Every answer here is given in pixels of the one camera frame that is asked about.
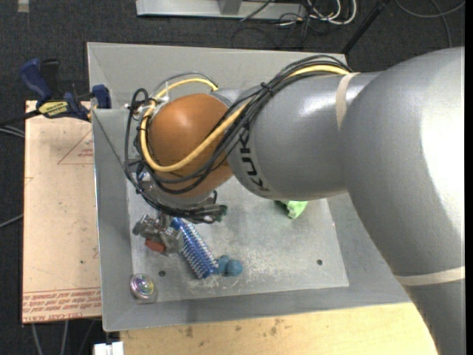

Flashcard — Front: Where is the shiny iridescent round top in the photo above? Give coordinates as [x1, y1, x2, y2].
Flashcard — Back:
[129, 272, 159, 302]

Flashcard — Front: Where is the grey metal bin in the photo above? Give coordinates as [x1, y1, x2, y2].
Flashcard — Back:
[86, 41, 412, 333]

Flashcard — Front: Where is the blue bristle brush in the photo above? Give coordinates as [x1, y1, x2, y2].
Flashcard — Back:
[171, 217, 220, 280]

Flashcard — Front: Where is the light green cloth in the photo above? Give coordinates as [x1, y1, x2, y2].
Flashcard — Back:
[273, 199, 309, 220]

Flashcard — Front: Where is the teal blue toy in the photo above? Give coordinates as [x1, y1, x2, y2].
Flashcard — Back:
[217, 254, 244, 277]

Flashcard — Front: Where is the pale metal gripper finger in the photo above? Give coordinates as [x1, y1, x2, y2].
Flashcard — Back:
[159, 229, 185, 256]
[132, 214, 164, 237]

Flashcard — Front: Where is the brown cardboard board, red print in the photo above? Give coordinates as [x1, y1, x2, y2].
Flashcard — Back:
[21, 100, 103, 325]

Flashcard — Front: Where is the small red-brown block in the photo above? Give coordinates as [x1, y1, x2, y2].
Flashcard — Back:
[144, 237, 166, 253]

